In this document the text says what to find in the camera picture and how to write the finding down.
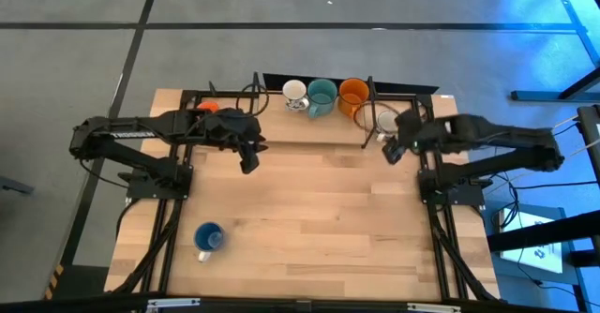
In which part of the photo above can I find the black aluminium rig frame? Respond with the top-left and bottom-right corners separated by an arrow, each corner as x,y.
110,81 -> 501,303

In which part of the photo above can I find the white navy patterned mug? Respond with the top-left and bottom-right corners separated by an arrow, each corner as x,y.
376,110 -> 400,143

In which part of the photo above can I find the white mug with dark print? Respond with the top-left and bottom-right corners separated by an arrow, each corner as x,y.
281,79 -> 310,112

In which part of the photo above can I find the white printed sheet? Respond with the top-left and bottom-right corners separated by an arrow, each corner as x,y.
499,207 -> 563,275

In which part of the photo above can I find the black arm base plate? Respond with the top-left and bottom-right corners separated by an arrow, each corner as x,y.
126,162 -> 194,201
418,170 -> 487,206

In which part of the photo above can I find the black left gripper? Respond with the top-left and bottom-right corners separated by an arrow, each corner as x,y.
201,108 -> 270,175

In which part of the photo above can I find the wooden shelf with black frame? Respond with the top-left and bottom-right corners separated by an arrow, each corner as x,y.
252,71 -> 376,150

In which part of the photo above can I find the plain orange mug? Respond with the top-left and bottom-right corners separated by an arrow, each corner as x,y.
337,78 -> 371,119

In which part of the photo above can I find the blue white floral mug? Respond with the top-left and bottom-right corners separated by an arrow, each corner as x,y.
193,221 -> 227,263

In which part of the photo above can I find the black cable loop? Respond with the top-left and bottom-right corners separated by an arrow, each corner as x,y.
235,82 -> 271,117

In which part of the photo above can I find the brown cable ring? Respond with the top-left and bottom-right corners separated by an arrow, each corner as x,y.
353,100 -> 399,134

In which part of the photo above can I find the black back panel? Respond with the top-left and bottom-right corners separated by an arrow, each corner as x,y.
262,72 -> 441,95

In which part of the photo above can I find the silver metal bracket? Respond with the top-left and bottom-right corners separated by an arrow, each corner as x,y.
406,302 -> 463,313
145,297 -> 202,312

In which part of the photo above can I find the yellow black hazard tape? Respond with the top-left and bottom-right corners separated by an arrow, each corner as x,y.
44,263 -> 65,301

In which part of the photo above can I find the black power cable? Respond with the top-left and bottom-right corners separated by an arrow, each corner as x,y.
487,171 -> 585,300

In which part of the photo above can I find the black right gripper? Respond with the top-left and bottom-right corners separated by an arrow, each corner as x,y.
382,110 -> 445,166

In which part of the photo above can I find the teal mug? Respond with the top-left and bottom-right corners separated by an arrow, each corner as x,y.
307,78 -> 338,119

